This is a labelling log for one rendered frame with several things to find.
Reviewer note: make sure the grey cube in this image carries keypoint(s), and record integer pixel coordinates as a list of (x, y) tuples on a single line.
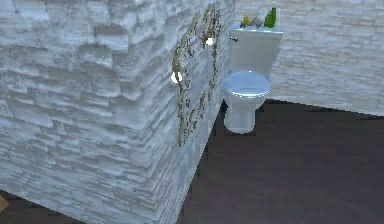
[(257, 21)]

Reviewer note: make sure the green bottle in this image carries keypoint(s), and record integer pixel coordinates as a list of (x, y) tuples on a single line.
[(270, 18)]

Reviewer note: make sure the yellow small object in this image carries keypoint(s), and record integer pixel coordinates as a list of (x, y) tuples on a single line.
[(247, 21)]

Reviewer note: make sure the white toilet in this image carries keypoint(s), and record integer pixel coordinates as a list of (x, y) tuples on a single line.
[(246, 86)]

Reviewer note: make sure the tan wooden object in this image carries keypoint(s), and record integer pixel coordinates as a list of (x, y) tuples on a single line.
[(2, 202)]

